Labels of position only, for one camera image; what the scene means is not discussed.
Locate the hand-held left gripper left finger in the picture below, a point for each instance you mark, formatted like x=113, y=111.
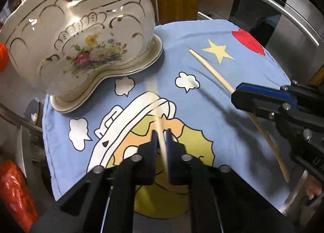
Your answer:
x=154, y=146

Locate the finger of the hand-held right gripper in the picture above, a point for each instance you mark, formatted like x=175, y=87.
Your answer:
x=253, y=105
x=260, y=91

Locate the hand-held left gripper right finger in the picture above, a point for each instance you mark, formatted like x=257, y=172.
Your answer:
x=169, y=146

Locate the wooden chopstick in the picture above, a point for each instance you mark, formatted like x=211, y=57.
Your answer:
x=217, y=73
x=159, y=126

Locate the floral ceramic utensil holder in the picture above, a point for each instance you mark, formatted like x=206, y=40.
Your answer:
x=50, y=32

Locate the person's right hand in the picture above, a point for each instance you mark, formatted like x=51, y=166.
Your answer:
x=315, y=187

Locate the blue cartoon printed cloth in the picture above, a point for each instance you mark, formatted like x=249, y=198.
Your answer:
x=215, y=96

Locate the white ceramic saucer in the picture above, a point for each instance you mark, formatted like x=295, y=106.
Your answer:
x=151, y=55

